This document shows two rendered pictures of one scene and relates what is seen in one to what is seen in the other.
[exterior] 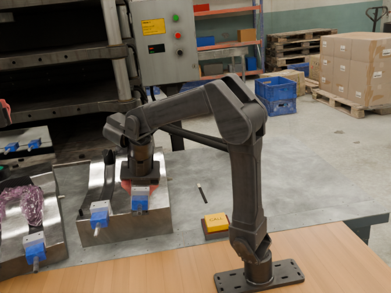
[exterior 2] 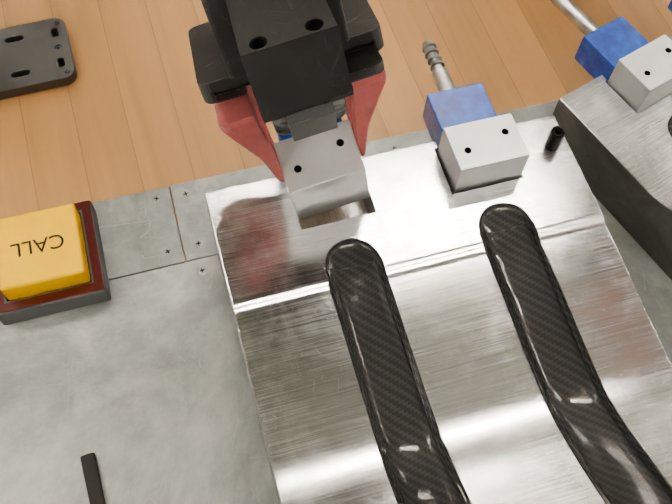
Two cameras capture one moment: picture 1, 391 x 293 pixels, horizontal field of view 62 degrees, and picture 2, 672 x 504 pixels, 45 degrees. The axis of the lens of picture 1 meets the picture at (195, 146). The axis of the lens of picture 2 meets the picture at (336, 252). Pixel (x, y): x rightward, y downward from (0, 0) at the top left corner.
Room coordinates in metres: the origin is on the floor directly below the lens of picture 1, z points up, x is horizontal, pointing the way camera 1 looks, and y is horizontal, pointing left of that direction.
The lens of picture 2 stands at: (1.09, 0.11, 1.36)
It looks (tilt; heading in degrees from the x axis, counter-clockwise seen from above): 63 degrees down; 166
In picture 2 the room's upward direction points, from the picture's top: 4 degrees clockwise
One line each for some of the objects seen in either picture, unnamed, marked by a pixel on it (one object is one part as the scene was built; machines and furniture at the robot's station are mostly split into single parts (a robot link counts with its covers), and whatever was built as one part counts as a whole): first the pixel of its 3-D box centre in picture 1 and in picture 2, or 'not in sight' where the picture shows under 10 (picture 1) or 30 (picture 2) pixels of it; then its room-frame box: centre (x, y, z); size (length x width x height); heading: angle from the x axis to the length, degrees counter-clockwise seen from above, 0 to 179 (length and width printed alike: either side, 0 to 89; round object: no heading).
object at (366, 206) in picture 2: (141, 212); (329, 206); (0.81, 0.18, 0.87); 0.05 x 0.05 x 0.04; 5
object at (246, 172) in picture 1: (246, 182); not in sight; (0.60, -0.10, 1.05); 0.07 x 0.06 x 0.33; 146
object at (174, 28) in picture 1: (177, 140); not in sight; (1.75, 0.10, 0.74); 0.31 x 0.22 x 1.47; 95
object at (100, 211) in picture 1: (99, 221); (456, 110); (0.76, 0.28, 0.89); 0.13 x 0.05 x 0.05; 5
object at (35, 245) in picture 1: (35, 255); (605, 44); (0.69, 0.43, 0.86); 0.13 x 0.05 x 0.05; 23
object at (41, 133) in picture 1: (39, 130); not in sight; (1.78, 0.86, 0.87); 0.50 x 0.27 x 0.17; 5
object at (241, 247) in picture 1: (252, 242); not in sight; (0.59, -0.10, 0.90); 0.09 x 0.06 x 0.06; 146
